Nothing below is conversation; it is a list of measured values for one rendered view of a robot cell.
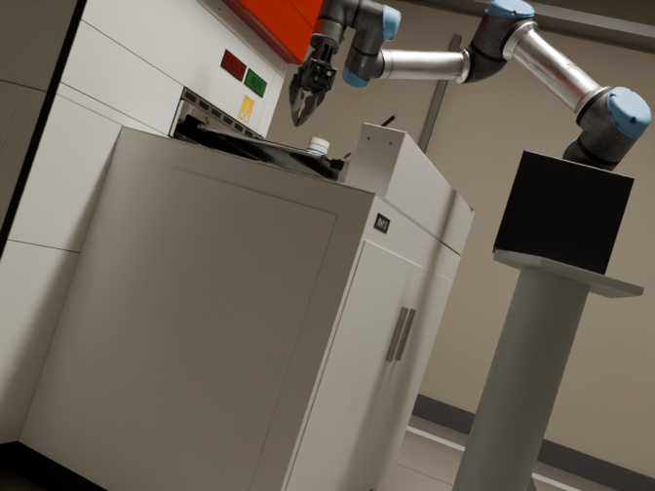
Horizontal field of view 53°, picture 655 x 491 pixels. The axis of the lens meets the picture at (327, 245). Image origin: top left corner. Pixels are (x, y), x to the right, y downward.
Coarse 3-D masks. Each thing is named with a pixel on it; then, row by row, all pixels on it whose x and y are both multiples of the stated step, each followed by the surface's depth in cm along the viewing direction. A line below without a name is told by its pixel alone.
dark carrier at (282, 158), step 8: (216, 136) 173; (248, 144) 169; (256, 144) 164; (256, 152) 178; (264, 152) 173; (272, 152) 169; (280, 152) 164; (288, 152) 160; (272, 160) 184; (280, 160) 179; (288, 160) 174; (312, 160) 160; (320, 160) 156; (288, 168) 191; (296, 168) 184; (304, 168) 179; (320, 168) 169; (328, 168) 164; (320, 176) 187; (336, 176) 176
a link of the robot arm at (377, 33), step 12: (360, 0) 157; (360, 12) 156; (372, 12) 156; (384, 12) 156; (396, 12) 158; (360, 24) 158; (372, 24) 157; (384, 24) 157; (396, 24) 157; (360, 36) 161; (372, 36) 159; (384, 36) 159; (360, 48) 162; (372, 48) 162
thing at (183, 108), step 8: (184, 104) 162; (176, 112) 162; (184, 112) 163; (192, 112) 166; (200, 112) 169; (176, 120) 162; (200, 120) 170; (208, 120) 173; (216, 120) 176; (176, 128) 162; (224, 128) 181; (176, 136) 163; (184, 136) 166; (192, 136) 169; (200, 144) 172; (208, 144) 176; (256, 160) 202
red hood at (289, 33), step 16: (224, 0) 166; (240, 0) 165; (256, 0) 171; (272, 0) 177; (288, 0) 184; (304, 0) 192; (320, 0) 201; (240, 16) 174; (256, 16) 173; (272, 16) 179; (288, 16) 187; (304, 16) 195; (256, 32) 183; (272, 32) 182; (288, 32) 189; (304, 32) 198; (272, 48) 193; (288, 48) 192; (304, 48) 200
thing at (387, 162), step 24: (360, 144) 132; (384, 144) 130; (408, 144) 132; (360, 168) 131; (384, 168) 129; (408, 168) 137; (432, 168) 152; (384, 192) 129; (408, 192) 141; (432, 192) 158; (408, 216) 147; (432, 216) 165
